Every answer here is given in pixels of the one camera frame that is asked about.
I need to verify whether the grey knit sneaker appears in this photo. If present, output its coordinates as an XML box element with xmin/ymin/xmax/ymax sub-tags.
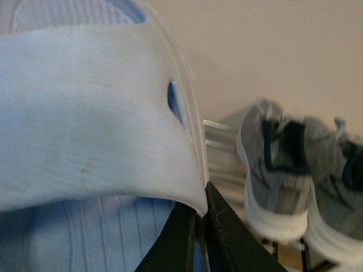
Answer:
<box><xmin>236</xmin><ymin>99</ymin><xmax>312</xmax><ymax>241</ymax></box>
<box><xmin>304</xmin><ymin>117</ymin><xmax>362</xmax><ymax>265</ymax></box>

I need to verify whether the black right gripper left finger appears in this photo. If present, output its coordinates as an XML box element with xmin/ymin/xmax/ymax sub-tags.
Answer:
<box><xmin>136</xmin><ymin>202</ymin><xmax>204</xmax><ymax>271</ymax></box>

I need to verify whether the black metal shoe rack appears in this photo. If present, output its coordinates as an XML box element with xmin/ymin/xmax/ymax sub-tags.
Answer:
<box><xmin>203</xmin><ymin>120</ymin><xmax>336</xmax><ymax>271</ymax></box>

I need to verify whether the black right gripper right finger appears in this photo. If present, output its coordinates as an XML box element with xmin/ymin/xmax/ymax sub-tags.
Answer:
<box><xmin>205</xmin><ymin>182</ymin><xmax>286</xmax><ymax>271</ymax></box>

